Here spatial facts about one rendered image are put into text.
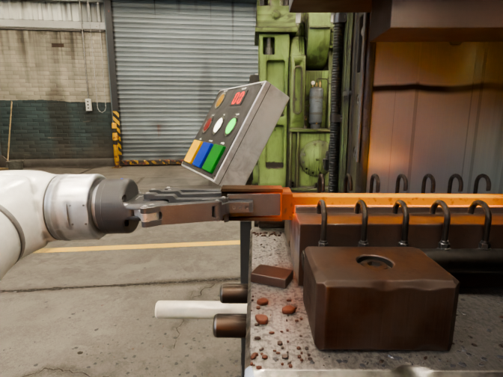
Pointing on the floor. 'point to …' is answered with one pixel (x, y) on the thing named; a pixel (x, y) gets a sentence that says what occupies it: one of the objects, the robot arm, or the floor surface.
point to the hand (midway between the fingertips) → (254, 202)
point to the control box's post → (244, 268)
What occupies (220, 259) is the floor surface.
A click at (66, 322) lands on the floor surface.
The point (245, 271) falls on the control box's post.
